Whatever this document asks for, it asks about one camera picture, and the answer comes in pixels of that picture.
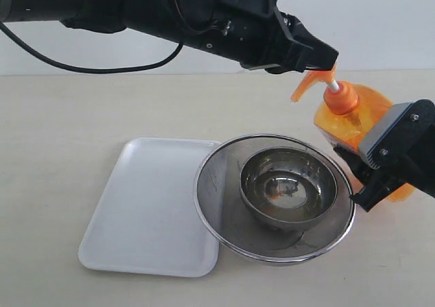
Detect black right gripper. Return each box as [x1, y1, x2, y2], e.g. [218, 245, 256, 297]
[332, 123, 435, 214]

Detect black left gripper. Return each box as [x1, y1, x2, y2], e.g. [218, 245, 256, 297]
[215, 0, 338, 74]

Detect orange pump soap bottle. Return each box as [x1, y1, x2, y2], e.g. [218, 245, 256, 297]
[290, 62, 415, 203]

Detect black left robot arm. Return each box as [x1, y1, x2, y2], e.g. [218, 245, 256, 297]
[1, 0, 338, 75]

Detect small steel bowl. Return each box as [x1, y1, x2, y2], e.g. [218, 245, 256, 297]
[239, 147, 338, 232]

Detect steel mesh colander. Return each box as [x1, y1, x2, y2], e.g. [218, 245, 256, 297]
[194, 134, 355, 266]

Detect white rectangular tray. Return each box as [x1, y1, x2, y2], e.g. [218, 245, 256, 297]
[78, 137, 219, 278]

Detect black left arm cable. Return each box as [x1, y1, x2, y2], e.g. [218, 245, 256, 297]
[0, 21, 184, 74]

